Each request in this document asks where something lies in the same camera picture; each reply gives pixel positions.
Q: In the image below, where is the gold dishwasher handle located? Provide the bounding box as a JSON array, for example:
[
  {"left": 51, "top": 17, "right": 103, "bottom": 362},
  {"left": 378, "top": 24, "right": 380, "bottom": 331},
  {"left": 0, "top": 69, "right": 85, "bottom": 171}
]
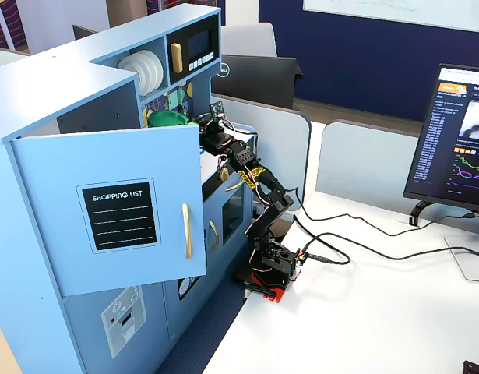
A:
[{"left": 207, "top": 219, "right": 220, "bottom": 254}]

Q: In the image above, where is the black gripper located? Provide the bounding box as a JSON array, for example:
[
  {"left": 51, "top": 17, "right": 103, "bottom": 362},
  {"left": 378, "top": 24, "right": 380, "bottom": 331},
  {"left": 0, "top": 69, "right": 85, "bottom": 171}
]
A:
[{"left": 195, "top": 113, "right": 235, "bottom": 153}]

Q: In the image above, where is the light grey desk divider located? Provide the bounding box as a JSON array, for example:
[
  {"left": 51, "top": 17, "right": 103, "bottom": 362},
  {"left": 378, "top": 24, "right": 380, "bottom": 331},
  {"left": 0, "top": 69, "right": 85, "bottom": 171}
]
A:
[
  {"left": 315, "top": 118, "right": 424, "bottom": 204},
  {"left": 210, "top": 91, "right": 312, "bottom": 214}
]

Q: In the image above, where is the blue fridge door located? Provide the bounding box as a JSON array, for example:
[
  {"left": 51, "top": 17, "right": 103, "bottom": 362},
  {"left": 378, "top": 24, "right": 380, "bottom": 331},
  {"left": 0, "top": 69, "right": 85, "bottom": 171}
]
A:
[{"left": 11, "top": 123, "right": 208, "bottom": 298}]

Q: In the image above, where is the black power cable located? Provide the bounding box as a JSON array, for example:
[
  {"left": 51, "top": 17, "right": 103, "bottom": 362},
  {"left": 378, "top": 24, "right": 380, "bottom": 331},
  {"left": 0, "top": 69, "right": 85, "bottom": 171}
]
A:
[{"left": 300, "top": 232, "right": 352, "bottom": 266}]

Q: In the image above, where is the gold fridge door handle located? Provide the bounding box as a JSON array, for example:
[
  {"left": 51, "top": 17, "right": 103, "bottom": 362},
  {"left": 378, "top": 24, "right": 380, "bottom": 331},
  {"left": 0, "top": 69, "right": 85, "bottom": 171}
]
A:
[{"left": 181, "top": 203, "right": 194, "bottom": 259}]

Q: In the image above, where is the grey office chair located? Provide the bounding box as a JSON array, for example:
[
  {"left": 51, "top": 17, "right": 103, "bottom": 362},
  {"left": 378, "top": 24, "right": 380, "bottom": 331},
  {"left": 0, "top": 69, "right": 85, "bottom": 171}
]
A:
[{"left": 220, "top": 22, "right": 280, "bottom": 59}]

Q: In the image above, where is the black camera cable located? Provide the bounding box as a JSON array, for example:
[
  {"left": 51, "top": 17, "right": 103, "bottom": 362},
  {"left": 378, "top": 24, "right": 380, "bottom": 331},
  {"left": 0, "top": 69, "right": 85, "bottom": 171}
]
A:
[{"left": 284, "top": 186, "right": 478, "bottom": 238}]

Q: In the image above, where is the black long desk cable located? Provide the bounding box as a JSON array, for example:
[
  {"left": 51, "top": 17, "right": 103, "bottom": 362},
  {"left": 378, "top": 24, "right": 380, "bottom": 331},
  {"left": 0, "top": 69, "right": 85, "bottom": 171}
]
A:
[{"left": 292, "top": 216, "right": 479, "bottom": 263}]

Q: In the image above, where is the blue toy kitchen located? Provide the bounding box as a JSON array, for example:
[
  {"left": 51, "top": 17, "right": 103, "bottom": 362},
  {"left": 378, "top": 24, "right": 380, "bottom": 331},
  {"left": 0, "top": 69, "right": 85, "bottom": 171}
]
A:
[{"left": 0, "top": 3, "right": 260, "bottom": 374}]

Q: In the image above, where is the whiteboard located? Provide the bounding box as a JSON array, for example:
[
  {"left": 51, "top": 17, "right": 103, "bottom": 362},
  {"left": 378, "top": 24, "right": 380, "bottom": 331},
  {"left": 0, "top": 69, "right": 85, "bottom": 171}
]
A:
[{"left": 302, "top": 0, "right": 479, "bottom": 34}]

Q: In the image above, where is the red base plate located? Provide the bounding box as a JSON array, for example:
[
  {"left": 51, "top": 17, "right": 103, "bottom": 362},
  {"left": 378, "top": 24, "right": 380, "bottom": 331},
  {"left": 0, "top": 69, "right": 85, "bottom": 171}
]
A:
[{"left": 250, "top": 272, "right": 288, "bottom": 305}]

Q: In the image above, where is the white toy plate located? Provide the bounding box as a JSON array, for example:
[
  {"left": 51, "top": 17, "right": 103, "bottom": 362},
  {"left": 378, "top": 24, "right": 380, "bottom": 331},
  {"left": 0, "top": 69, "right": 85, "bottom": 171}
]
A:
[
  {"left": 133, "top": 50, "right": 159, "bottom": 93},
  {"left": 117, "top": 54, "right": 149, "bottom": 97},
  {"left": 145, "top": 49, "right": 164, "bottom": 89}
]

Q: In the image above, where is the computer monitor with graphs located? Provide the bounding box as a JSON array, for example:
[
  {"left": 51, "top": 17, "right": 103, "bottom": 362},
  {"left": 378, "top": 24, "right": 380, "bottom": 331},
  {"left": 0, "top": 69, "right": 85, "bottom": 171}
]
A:
[{"left": 403, "top": 63, "right": 479, "bottom": 216}]

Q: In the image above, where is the black Dell monitor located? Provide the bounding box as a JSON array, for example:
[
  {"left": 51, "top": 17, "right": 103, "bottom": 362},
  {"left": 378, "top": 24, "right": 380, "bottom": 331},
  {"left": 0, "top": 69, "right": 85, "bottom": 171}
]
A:
[{"left": 217, "top": 54, "right": 305, "bottom": 111}]

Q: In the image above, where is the gold microwave handle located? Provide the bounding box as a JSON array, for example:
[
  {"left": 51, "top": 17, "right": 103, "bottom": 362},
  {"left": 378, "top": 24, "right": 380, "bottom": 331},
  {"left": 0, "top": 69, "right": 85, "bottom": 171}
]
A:
[{"left": 170, "top": 42, "right": 185, "bottom": 75}]

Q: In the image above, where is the grey monitor stand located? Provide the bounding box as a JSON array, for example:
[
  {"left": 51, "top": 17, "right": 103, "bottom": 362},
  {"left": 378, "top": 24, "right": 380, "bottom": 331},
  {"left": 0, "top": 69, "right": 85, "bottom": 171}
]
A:
[{"left": 409, "top": 199, "right": 479, "bottom": 284}]

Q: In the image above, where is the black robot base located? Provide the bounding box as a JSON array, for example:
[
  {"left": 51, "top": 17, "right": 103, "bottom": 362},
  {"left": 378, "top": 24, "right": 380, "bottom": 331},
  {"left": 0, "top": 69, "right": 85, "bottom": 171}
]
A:
[{"left": 248, "top": 239, "right": 305, "bottom": 291}]

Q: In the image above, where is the green container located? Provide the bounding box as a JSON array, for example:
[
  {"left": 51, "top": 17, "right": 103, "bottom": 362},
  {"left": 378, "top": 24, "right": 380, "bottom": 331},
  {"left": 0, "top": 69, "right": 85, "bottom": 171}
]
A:
[{"left": 147, "top": 110, "right": 188, "bottom": 129}]

